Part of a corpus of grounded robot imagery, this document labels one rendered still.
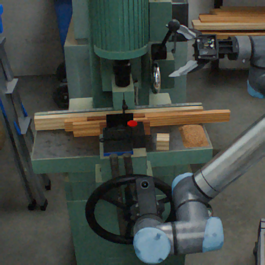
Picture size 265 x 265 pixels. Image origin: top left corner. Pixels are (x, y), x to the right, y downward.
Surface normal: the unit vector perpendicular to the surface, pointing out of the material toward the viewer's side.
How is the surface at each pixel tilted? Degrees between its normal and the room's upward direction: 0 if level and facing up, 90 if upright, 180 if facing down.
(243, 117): 0
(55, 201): 0
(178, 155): 90
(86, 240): 90
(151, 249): 61
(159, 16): 90
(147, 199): 34
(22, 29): 90
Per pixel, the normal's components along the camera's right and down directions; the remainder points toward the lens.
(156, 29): 0.07, 0.54
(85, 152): -0.03, -0.84
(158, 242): -0.01, 0.07
